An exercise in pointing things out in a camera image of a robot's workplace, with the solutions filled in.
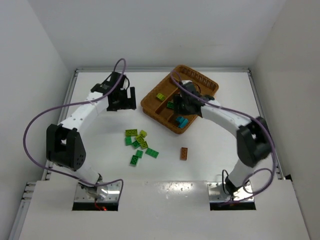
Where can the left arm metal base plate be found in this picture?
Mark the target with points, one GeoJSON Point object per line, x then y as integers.
{"type": "Point", "coordinates": [103, 194]}

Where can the small green lego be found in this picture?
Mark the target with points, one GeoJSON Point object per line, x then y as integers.
{"type": "Point", "coordinates": [135, 144]}

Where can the lime 2x3 lego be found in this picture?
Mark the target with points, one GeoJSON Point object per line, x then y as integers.
{"type": "Point", "coordinates": [160, 97]}

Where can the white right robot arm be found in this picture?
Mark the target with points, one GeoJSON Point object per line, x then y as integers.
{"type": "Point", "coordinates": [252, 144]}

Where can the brown lego plate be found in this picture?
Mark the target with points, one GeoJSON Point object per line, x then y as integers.
{"type": "Point", "coordinates": [184, 153]}

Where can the lime square lego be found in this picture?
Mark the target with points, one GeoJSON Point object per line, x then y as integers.
{"type": "Point", "coordinates": [144, 145]}

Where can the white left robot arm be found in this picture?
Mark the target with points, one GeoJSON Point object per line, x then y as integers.
{"type": "Point", "coordinates": [64, 144]}

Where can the small teal square lego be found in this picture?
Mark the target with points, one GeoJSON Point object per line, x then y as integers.
{"type": "Point", "coordinates": [179, 119]}

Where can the green 2x4 plate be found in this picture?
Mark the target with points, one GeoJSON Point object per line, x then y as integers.
{"type": "Point", "coordinates": [170, 105]}

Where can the lime green 2x4 lego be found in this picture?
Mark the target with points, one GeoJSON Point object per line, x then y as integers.
{"type": "Point", "coordinates": [131, 132]}

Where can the small lime lego top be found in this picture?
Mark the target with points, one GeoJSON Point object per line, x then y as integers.
{"type": "Point", "coordinates": [143, 133]}

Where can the teal 2x4 lego brick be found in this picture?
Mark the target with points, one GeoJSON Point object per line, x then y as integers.
{"type": "Point", "coordinates": [183, 123]}

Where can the green square lego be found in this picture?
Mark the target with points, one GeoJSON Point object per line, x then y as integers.
{"type": "Point", "coordinates": [128, 140]}
{"type": "Point", "coordinates": [139, 153]}

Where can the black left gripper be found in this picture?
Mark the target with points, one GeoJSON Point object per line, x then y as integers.
{"type": "Point", "coordinates": [122, 101]}

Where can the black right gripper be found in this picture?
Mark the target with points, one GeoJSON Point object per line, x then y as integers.
{"type": "Point", "coordinates": [182, 104]}

